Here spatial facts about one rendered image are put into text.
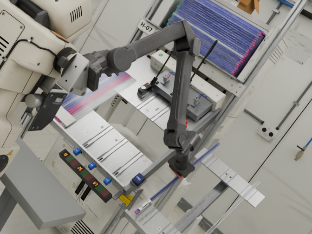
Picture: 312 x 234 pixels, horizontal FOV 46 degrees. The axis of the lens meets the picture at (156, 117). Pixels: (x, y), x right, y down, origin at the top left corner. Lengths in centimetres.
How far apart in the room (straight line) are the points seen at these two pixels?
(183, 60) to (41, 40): 58
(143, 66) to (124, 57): 101
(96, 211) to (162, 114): 68
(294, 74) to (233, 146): 84
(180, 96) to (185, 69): 11
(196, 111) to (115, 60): 84
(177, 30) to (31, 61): 58
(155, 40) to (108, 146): 69
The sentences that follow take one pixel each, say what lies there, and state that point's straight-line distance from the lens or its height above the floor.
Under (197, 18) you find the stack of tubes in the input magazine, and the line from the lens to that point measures 210.
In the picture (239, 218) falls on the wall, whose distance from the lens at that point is 358.
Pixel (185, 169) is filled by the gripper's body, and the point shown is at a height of 98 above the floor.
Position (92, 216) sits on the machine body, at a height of 29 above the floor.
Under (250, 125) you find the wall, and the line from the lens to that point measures 347.
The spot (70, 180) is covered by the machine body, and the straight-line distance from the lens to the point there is 228.
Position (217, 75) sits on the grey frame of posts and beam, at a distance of 202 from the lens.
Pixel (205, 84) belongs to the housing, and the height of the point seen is 127.
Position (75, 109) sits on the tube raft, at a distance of 196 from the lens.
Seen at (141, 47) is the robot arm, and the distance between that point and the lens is 128.
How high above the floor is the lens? 144
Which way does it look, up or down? 13 degrees down
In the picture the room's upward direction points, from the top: 33 degrees clockwise
